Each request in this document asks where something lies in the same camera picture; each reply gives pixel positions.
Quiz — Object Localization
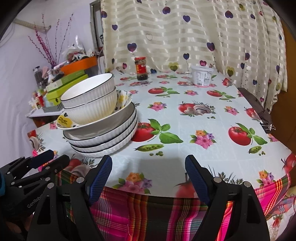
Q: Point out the white deep plate black rim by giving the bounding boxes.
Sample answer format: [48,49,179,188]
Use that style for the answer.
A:
[63,102,135,140]

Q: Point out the white ribbed bowl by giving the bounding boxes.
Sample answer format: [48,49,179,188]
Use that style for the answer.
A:
[65,87,117,125]
[60,73,115,108]

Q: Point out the yellow floral small plate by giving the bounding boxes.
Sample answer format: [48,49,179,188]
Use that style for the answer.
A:
[56,89,132,130]

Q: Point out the left human hand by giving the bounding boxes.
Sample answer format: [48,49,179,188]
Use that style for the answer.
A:
[4,214,34,234]

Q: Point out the striped black white box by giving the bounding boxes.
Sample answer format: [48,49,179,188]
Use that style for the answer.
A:
[43,103,64,113]

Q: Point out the pink plaid cloth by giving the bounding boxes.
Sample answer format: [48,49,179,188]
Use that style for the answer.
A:
[45,175,292,240]

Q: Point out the red bottle on shelf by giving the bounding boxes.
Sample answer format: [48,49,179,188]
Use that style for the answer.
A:
[37,91,45,107]

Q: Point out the lime green flat box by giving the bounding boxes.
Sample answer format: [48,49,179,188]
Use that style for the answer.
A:
[46,74,88,106]

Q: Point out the olive green white box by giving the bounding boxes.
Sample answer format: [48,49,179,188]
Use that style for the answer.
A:
[46,70,88,92]

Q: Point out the white spray bottle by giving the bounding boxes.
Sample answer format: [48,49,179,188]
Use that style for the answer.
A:
[47,69,54,84]

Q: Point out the dark glass jar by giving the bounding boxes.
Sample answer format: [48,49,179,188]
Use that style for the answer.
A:
[33,66,46,89]

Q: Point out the vegetable print tablecloth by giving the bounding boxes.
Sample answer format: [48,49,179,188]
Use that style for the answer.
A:
[27,67,296,241]

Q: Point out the orange plastic basin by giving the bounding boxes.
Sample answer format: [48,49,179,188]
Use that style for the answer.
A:
[61,56,97,75]

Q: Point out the pink flower branches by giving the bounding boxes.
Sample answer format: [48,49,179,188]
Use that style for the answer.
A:
[28,13,74,67]

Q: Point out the red-lidded sauce jar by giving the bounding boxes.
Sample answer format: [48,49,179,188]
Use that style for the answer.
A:
[134,57,148,81]

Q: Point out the white plastic tub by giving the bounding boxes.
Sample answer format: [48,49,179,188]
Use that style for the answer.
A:
[191,66,214,87]

